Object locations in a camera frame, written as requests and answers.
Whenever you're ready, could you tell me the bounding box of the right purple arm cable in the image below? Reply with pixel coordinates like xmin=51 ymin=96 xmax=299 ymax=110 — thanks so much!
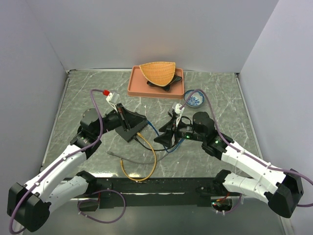
xmin=179 ymin=89 xmax=313 ymax=208

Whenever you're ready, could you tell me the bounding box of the black dish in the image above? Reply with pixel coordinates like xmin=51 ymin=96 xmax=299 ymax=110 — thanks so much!
xmin=146 ymin=74 xmax=182 ymax=92

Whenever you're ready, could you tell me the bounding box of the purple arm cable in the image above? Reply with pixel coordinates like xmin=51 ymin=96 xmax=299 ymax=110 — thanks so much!
xmin=179 ymin=89 xmax=313 ymax=208
xmin=8 ymin=89 xmax=104 ymax=234

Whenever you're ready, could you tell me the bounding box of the grey ethernet cable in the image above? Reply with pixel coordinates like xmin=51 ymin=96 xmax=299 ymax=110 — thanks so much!
xmin=107 ymin=150 xmax=177 ymax=165

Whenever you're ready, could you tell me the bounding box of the blue ethernet cable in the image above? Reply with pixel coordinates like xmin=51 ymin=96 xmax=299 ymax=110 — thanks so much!
xmin=146 ymin=121 xmax=184 ymax=154

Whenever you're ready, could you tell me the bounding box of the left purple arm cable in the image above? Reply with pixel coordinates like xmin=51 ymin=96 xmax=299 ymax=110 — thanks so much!
xmin=8 ymin=89 xmax=104 ymax=234

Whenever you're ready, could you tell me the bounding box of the black network switch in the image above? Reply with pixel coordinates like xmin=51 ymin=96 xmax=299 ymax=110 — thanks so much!
xmin=115 ymin=120 xmax=148 ymax=142

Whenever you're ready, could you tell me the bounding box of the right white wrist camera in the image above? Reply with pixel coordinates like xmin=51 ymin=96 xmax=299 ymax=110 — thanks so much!
xmin=169 ymin=103 xmax=185 ymax=127

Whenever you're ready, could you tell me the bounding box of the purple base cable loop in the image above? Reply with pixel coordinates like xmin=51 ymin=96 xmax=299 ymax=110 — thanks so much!
xmin=77 ymin=189 xmax=127 ymax=224

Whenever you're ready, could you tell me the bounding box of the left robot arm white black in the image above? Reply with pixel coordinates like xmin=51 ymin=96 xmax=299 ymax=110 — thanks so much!
xmin=7 ymin=103 xmax=147 ymax=232

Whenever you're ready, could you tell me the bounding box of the black ethernet cable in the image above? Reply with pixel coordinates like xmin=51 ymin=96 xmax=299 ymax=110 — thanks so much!
xmin=133 ymin=136 xmax=177 ymax=151

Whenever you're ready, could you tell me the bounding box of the orange woven basket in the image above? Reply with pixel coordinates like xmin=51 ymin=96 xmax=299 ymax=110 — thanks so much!
xmin=139 ymin=62 xmax=176 ymax=87

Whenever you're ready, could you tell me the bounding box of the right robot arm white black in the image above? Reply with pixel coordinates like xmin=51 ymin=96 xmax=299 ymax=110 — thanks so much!
xmin=154 ymin=112 xmax=304 ymax=218

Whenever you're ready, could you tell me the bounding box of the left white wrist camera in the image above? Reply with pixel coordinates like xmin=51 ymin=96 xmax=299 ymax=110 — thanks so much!
xmin=103 ymin=90 xmax=120 ymax=111

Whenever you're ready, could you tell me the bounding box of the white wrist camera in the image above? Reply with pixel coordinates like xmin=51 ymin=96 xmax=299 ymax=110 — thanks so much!
xmin=169 ymin=103 xmax=185 ymax=127
xmin=103 ymin=90 xmax=120 ymax=111

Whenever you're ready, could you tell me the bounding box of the blue white ceramic bowl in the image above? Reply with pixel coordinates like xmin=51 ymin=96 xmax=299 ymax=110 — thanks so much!
xmin=184 ymin=90 xmax=205 ymax=108

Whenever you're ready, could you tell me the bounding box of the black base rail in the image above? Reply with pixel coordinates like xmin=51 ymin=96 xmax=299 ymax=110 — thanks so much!
xmin=67 ymin=176 xmax=242 ymax=209

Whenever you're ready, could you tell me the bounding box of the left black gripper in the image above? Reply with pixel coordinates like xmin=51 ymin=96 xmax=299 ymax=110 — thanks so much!
xmin=94 ymin=103 xmax=147 ymax=137

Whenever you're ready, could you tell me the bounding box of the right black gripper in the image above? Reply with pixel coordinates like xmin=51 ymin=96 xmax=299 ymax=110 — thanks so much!
xmin=154 ymin=115 xmax=205 ymax=148

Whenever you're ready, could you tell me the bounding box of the salmon pink tray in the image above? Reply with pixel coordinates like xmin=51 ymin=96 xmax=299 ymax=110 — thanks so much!
xmin=127 ymin=66 xmax=185 ymax=99

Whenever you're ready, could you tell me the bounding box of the yellow ethernet cable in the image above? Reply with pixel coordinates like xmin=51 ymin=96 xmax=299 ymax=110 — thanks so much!
xmin=119 ymin=132 xmax=157 ymax=182

